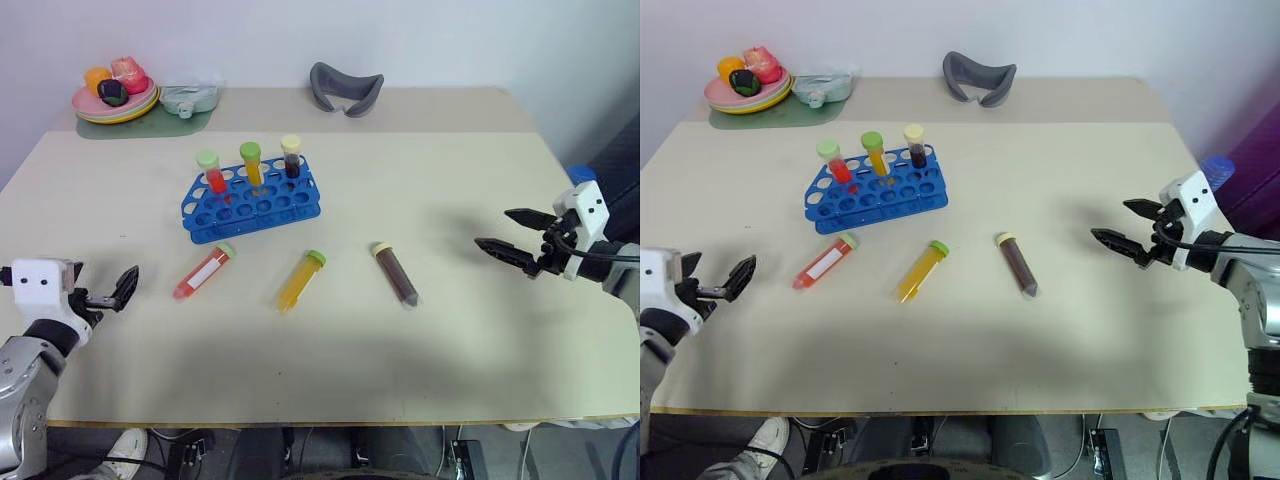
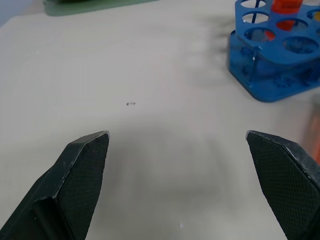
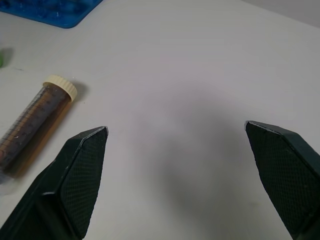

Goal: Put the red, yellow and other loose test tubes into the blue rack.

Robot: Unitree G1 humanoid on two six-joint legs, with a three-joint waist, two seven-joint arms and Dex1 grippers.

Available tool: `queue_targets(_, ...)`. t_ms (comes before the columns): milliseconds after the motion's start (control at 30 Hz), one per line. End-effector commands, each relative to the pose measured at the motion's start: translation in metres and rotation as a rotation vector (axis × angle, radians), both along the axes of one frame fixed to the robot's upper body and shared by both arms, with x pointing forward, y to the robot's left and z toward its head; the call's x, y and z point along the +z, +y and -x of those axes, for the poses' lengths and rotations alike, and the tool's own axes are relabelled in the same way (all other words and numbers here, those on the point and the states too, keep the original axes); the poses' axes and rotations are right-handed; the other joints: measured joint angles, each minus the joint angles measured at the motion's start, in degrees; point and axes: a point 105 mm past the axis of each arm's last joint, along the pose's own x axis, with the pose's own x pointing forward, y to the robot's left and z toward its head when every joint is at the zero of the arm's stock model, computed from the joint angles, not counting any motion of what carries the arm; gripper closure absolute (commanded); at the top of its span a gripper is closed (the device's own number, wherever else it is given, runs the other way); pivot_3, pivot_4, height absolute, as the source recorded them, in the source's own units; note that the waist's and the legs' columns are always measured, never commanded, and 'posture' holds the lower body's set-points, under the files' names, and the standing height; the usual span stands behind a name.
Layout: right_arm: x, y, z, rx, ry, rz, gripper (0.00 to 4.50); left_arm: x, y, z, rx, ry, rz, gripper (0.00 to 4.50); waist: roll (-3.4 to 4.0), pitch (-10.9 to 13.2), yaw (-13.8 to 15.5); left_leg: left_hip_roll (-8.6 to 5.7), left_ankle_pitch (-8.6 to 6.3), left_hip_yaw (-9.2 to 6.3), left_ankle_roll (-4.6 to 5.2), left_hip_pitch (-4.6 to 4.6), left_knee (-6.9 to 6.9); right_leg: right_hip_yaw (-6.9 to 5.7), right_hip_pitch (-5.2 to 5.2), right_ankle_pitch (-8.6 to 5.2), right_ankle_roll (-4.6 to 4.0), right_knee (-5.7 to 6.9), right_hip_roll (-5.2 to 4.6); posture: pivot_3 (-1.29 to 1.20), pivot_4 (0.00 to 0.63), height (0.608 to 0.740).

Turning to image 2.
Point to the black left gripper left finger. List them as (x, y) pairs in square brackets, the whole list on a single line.
[(62, 190)]

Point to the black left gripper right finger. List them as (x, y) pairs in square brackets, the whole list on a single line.
[(287, 185)]

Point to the blue test tube rack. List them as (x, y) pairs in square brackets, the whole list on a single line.
[(272, 57)]

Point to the orange-capped test tube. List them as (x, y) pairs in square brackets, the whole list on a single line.
[(285, 15)]

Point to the blurry orange-brown object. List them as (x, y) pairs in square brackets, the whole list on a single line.
[(317, 15)]

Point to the green mat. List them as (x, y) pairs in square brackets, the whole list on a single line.
[(100, 5)]

